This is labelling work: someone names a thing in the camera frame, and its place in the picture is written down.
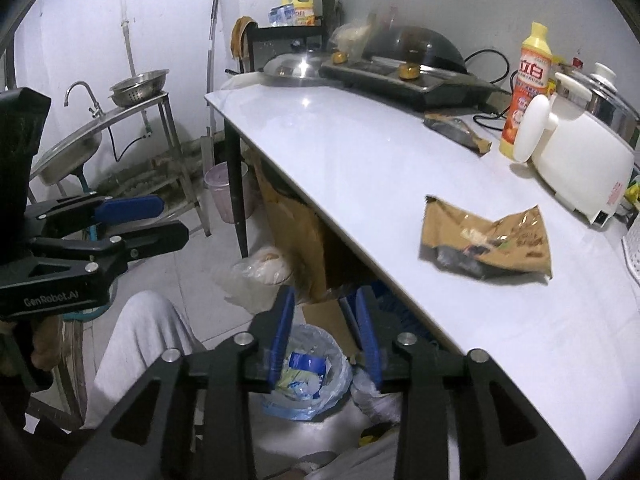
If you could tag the clear bag of food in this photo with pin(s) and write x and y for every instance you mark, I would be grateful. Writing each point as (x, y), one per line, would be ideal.
(350, 37)

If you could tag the steel pot lid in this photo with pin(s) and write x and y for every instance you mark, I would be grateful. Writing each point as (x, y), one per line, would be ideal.
(295, 65)

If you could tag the white wall pipe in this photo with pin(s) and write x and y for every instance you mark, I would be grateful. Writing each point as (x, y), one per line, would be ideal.
(127, 25)

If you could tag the grey metal pole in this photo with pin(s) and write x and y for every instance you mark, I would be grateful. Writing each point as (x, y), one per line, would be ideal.
(211, 60)

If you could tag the steel faucet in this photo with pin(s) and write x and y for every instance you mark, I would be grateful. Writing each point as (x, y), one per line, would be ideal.
(85, 90)

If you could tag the gold jar lid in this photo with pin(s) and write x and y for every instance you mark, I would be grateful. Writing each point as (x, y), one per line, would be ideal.
(409, 72)
(339, 57)

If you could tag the black metal shelf rack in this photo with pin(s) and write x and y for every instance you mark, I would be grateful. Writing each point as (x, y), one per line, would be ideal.
(285, 32)

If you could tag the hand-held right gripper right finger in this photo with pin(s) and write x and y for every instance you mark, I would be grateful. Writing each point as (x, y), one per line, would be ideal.
(370, 345)

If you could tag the yellow detergent jug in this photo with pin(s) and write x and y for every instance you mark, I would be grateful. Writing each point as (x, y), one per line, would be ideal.
(304, 12)

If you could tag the person's left hand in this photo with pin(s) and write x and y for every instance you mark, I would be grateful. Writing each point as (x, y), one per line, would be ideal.
(47, 345)

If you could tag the stainless steel sink stand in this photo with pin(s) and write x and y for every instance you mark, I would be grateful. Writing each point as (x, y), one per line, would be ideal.
(70, 152)

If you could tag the white plastic floor bag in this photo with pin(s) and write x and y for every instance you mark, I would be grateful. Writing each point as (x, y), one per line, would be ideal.
(370, 395)

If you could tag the person's left leg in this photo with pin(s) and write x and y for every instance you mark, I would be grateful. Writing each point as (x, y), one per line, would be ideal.
(140, 340)

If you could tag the pink plastic bin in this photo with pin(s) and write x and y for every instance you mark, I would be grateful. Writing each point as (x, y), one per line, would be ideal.
(220, 195)

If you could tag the steel bowl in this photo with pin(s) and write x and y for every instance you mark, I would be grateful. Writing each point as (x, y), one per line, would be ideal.
(140, 82)

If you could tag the blue packet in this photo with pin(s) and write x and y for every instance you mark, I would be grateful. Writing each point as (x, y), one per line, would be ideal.
(307, 362)

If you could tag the orange cloth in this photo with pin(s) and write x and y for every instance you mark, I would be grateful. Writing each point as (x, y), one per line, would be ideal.
(242, 37)

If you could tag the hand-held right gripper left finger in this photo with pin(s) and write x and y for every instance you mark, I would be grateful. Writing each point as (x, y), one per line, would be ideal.
(281, 345)

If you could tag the flat cardboard sheet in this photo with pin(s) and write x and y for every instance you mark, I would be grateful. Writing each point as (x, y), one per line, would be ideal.
(325, 325)

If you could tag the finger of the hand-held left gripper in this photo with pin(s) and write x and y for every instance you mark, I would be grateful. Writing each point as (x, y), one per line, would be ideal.
(160, 237)
(130, 208)

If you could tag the black induction cooker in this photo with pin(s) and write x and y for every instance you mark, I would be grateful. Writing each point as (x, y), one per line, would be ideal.
(430, 92)

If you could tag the white electric cooker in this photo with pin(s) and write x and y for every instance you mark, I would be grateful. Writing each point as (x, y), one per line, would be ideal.
(585, 160)

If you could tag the white chopstick basket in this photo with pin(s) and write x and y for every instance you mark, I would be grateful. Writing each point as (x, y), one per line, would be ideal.
(634, 255)

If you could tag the red cap sauce bottle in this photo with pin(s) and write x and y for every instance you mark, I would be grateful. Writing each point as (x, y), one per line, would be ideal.
(577, 62)

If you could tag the yellow-green packet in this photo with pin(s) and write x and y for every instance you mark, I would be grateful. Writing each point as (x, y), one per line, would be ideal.
(292, 382)

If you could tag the waste bin with blue liner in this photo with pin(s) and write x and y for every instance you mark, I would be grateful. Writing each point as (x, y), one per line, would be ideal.
(335, 385)

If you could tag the orange dish soap bottle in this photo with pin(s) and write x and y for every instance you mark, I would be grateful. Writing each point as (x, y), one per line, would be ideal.
(527, 100)

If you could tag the blue and white pack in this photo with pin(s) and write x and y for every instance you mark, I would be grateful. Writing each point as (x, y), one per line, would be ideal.
(281, 16)

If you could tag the white bag of flour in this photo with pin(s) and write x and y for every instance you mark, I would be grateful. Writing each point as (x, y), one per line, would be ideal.
(267, 267)

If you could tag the dark snack packet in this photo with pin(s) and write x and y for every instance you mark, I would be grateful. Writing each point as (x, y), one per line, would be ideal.
(457, 132)

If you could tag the brown cardboard box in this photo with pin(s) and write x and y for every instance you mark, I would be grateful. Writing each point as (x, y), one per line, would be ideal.
(295, 230)

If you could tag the steel colander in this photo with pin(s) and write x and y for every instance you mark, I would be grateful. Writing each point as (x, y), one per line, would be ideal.
(137, 100)

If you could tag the brown paper packet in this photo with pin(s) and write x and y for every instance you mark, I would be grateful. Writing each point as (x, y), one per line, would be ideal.
(520, 245)

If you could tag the black wok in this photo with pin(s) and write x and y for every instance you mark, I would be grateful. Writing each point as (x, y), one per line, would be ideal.
(430, 50)

